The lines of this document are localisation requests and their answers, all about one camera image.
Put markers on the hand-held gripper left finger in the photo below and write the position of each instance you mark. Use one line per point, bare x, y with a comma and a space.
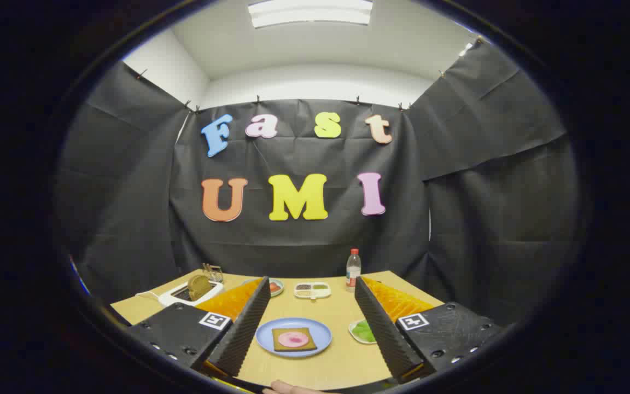
244, 334

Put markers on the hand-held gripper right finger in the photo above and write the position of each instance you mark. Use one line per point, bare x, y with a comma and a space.
383, 334

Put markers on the green lettuce leaf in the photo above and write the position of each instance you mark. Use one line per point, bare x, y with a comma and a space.
364, 331

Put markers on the brown round-top bread slice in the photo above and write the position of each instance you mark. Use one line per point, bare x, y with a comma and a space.
199, 287

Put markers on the blue round plate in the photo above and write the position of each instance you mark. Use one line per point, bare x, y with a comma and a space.
268, 336

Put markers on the small white square plate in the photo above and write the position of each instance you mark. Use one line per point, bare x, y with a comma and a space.
351, 330

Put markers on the square brown toast slice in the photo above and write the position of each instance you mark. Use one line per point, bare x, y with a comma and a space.
279, 345

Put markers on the pink ham slice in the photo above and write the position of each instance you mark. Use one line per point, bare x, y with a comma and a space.
293, 339

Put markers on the pale green plate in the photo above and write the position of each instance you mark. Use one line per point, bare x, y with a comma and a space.
278, 292

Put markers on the clear water bottle red cap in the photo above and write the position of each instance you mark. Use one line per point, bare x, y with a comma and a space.
353, 271

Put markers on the white divided tray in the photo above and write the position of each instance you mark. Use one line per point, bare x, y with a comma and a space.
312, 295

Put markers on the white toaster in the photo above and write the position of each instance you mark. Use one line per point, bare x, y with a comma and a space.
170, 298

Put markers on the ceiling light panel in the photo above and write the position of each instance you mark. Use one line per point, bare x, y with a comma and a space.
309, 13

